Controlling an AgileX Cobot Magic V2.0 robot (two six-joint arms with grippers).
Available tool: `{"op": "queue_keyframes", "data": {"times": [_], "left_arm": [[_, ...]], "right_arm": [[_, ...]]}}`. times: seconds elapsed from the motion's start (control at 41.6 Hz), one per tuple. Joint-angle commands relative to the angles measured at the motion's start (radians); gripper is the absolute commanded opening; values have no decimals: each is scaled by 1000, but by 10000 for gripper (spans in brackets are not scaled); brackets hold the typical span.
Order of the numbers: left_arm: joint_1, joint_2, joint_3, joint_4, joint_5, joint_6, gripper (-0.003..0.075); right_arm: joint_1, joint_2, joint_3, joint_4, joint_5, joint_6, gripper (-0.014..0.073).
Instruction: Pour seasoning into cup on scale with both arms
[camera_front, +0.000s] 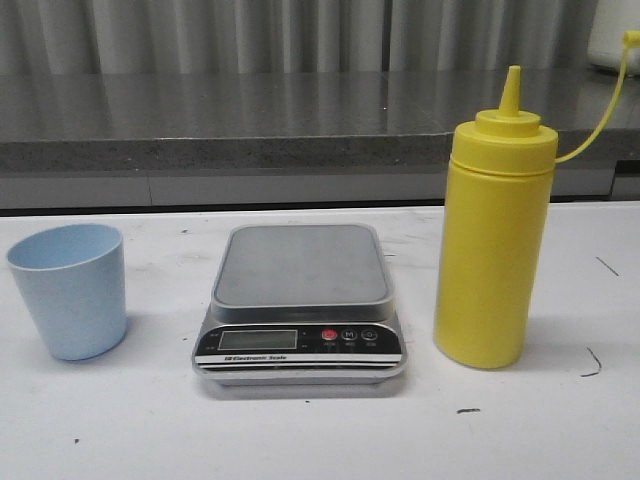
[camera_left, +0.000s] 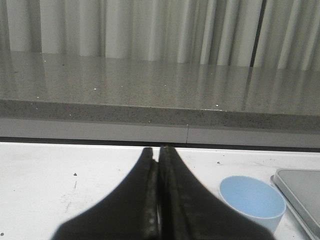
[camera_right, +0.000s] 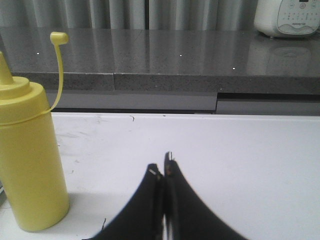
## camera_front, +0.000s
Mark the white rice cooker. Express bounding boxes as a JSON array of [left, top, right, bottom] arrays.
[[587, 0, 640, 72]]

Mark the grey stone counter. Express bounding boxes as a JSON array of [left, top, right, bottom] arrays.
[[0, 68, 640, 210]]

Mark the yellow squeeze bottle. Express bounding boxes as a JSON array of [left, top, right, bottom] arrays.
[[434, 30, 639, 370]]

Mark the silver electronic kitchen scale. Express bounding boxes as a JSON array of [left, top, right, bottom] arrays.
[[192, 224, 408, 399]]

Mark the light blue plastic cup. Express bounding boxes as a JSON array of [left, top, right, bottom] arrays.
[[6, 224, 128, 361]]

